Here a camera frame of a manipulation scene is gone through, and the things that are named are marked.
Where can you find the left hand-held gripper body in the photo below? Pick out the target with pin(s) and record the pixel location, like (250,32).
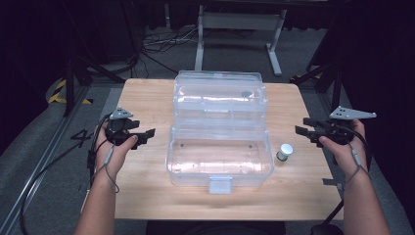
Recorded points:
(117,132)

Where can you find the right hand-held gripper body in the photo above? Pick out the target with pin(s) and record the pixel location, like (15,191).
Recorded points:
(339,132)

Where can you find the small white-capped bottle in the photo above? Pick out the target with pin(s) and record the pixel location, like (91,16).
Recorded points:
(285,151)

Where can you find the clear plastic storage box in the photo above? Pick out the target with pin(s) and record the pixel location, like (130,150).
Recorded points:
(218,156)

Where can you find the person's right hand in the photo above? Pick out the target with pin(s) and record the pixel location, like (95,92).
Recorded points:
(350,156)

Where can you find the person's left hand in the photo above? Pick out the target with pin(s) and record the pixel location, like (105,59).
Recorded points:
(107,160)

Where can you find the black floor tape mark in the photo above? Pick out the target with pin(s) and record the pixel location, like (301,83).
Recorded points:
(83,137)

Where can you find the black tripod stand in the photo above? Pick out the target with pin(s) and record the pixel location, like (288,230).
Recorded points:
(336,88)
(69,84)

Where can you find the yellow black floor tape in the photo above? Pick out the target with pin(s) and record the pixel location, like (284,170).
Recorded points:
(58,91)

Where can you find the person's dark clothed lap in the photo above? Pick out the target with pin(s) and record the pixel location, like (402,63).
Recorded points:
(212,228)

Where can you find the grey metal stand frame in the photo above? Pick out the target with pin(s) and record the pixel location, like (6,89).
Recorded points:
(239,20)

